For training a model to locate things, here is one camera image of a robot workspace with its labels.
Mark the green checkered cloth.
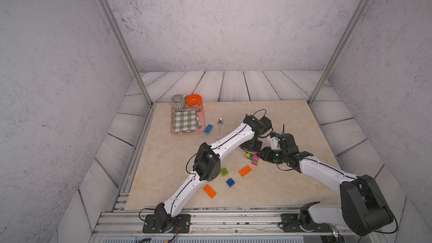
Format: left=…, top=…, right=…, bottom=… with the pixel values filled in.
left=172, top=111, right=202, bottom=135

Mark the striped grey mug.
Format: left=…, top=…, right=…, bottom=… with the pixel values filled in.
left=171, top=94, right=187, bottom=110

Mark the blue small lego brick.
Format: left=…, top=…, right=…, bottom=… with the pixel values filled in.
left=226, top=178, right=235, bottom=187

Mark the metal spoon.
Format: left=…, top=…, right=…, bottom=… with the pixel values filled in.
left=216, top=118, right=223, bottom=141

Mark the lime green lego brick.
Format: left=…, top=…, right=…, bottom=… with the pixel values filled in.
left=221, top=168, right=228, bottom=176

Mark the pink tray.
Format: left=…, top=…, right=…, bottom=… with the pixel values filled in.
left=171, top=105, right=205, bottom=135

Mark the aluminium front rail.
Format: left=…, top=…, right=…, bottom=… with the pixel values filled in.
left=90, top=207, right=397, bottom=243

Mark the blue long lego brick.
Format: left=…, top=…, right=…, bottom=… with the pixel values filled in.
left=204, top=124, right=213, bottom=135

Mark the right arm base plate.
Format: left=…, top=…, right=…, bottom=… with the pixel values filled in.
left=278, top=213, right=332, bottom=233

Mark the right aluminium frame post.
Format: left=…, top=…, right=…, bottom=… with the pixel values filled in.
left=308, top=0, right=371, bottom=107

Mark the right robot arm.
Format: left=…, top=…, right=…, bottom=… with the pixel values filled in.
left=258, top=134, right=397, bottom=236

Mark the metal utensil on tray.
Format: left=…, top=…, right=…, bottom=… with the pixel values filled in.
left=175, top=105, right=201, bottom=113

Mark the orange bowl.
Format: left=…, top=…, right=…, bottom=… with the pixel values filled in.
left=186, top=94, right=203, bottom=107

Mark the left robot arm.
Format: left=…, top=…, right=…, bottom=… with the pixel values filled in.
left=154, top=115, right=272, bottom=232

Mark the left aluminium frame post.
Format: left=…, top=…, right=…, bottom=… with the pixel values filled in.
left=96, top=0, right=153, bottom=106

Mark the orange lego brick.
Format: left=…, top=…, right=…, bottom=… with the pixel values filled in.
left=203, top=184, right=217, bottom=198
left=238, top=165, right=252, bottom=177

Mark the orange lego brick front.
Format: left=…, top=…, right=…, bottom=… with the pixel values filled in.
left=203, top=184, right=217, bottom=198

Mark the aluminium frame post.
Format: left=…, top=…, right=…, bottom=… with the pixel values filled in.
left=96, top=0, right=153, bottom=106
left=308, top=0, right=371, bottom=107

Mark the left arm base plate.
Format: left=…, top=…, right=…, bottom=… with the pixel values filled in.
left=142, top=214, right=191, bottom=234

